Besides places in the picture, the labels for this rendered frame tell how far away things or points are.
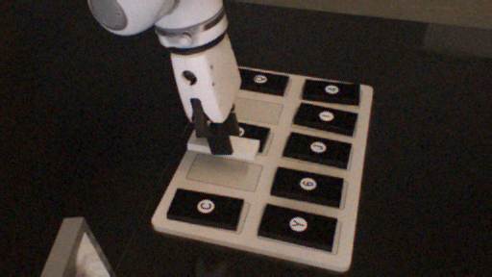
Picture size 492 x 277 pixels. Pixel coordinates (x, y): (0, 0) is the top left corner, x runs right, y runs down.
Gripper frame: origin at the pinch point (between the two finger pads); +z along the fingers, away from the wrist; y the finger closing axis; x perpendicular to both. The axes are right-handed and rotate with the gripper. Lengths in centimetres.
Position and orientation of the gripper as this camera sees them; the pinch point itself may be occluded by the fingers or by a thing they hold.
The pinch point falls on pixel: (223, 133)
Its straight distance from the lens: 71.4
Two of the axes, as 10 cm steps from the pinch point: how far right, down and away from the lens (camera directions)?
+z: 2.0, 7.6, 6.2
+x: -9.5, 0.0, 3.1
